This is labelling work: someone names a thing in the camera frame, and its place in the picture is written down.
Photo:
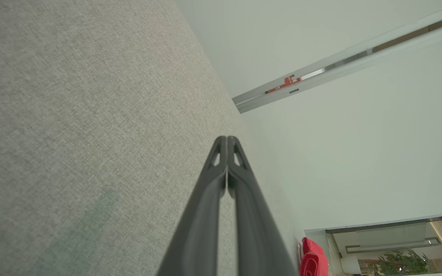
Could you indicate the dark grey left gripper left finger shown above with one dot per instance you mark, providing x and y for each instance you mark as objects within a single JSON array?
[{"x": 202, "y": 222}]

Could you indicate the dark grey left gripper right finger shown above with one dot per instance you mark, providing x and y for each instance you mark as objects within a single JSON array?
[{"x": 255, "y": 230}]

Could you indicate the red shorts with white trim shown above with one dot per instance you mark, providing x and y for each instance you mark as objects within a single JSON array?
[{"x": 315, "y": 260}]

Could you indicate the grey metal partition post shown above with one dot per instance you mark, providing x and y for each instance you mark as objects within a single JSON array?
[{"x": 259, "y": 100}]

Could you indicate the grey metal doorway frame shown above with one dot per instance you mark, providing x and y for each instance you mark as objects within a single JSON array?
[{"x": 378, "y": 227}]

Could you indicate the green potted plant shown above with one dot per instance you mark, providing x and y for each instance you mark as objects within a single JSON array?
[{"x": 401, "y": 262}]

